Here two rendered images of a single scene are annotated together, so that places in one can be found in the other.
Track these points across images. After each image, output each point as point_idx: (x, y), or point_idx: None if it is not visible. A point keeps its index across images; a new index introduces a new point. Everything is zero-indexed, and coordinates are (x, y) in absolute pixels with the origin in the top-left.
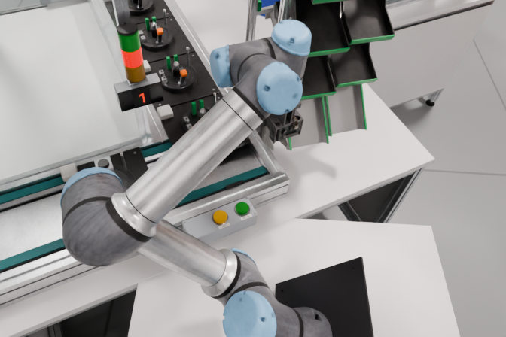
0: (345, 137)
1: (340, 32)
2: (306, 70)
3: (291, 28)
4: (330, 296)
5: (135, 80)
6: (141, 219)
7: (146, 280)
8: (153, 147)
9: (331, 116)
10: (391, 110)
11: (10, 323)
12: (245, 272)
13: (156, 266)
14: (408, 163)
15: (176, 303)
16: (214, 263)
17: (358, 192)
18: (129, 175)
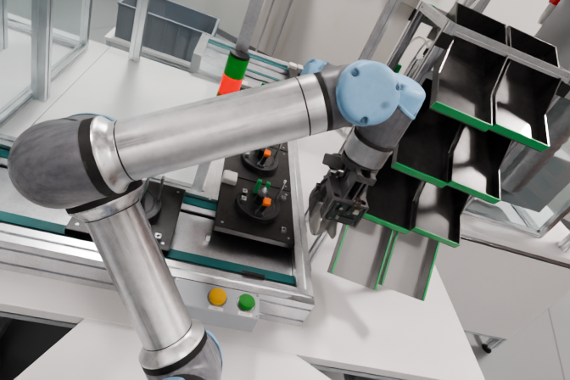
0: (393, 305)
1: (442, 167)
2: (388, 196)
3: (406, 81)
4: None
5: None
6: (112, 152)
7: (95, 321)
8: (198, 199)
9: (390, 266)
10: (453, 308)
11: None
12: (203, 361)
13: (117, 314)
14: (455, 374)
15: (105, 368)
16: (173, 321)
17: (382, 372)
18: (157, 204)
